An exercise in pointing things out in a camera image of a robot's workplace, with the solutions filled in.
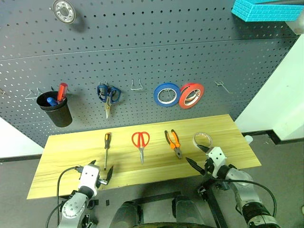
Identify black plastic cup holder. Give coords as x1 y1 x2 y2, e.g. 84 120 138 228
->
36 91 73 128

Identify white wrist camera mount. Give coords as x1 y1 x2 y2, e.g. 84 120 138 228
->
77 164 101 191
205 146 228 179

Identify round silver metal flange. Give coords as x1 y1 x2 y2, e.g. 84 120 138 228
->
52 0 76 24

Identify clear tape roll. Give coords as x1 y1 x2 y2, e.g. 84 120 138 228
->
192 132 213 152

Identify orange black handled pliers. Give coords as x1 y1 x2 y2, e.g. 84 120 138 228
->
164 129 183 160

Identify dark rounded shape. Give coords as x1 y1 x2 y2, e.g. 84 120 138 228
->
171 194 205 228
111 201 143 228

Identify black metal table frame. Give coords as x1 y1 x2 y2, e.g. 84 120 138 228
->
136 172 230 228

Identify blue handled scissors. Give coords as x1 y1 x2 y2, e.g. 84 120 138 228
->
96 83 123 120

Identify red handled scissors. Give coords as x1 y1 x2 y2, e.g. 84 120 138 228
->
131 131 151 166

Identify blue tape roll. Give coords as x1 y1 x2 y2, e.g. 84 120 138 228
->
153 82 181 108

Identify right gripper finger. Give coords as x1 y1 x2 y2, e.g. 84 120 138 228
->
196 143 212 153
185 156 206 175

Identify yellow black handled screwdriver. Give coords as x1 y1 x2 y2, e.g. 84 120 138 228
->
103 132 112 171

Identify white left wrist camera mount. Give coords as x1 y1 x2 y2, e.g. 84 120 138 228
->
77 164 101 191

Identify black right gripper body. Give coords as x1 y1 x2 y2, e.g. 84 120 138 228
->
203 157 217 179

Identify grey white rounded housing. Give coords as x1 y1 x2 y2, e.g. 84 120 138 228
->
285 11 304 36

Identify red tape roll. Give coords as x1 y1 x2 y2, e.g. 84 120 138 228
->
178 82 205 110

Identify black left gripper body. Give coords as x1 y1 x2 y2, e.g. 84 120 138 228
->
95 174 110 190

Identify grey metal pegboard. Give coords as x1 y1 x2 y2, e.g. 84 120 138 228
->
0 0 299 148

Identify teal brick-pattern foam block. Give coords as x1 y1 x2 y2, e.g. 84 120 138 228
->
231 0 304 23

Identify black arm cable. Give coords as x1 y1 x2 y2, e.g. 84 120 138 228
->
212 179 278 218
45 166 84 228

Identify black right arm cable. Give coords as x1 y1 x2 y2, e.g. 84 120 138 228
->
212 179 278 218

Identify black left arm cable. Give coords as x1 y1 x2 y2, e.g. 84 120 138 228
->
45 166 84 228

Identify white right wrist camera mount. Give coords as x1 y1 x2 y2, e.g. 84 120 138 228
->
205 146 228 179

